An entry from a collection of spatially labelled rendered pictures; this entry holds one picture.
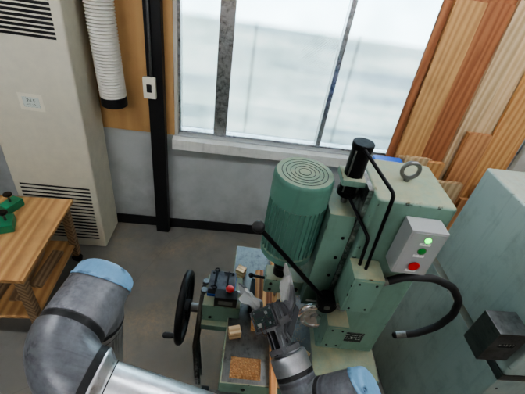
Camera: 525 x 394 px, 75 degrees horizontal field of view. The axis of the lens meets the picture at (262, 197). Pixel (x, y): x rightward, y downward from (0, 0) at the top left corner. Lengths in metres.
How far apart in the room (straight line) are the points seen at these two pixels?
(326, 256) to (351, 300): 0.15
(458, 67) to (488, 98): 0.32
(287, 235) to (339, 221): 0.16
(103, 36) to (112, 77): 0.22
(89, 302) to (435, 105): 2.18
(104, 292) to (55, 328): 0.09
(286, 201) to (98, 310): 0.53
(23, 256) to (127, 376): 1.62
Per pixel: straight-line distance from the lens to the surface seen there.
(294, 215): 0.97
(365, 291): 1.06
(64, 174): 2.55
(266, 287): 1.27
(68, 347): 0.65
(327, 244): 1.07
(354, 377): 0.82
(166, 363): 2.26
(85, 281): 0.71
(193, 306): 1.44
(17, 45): 2.26
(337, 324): 1.18
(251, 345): 1.28
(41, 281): 2.50
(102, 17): 2.16
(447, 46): 2.35
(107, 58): 2.20
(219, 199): 2.74
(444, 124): 2.57
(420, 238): 0.97
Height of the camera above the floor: 2.01
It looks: 37 degrees down
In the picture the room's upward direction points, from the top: 10 degrees clockwise
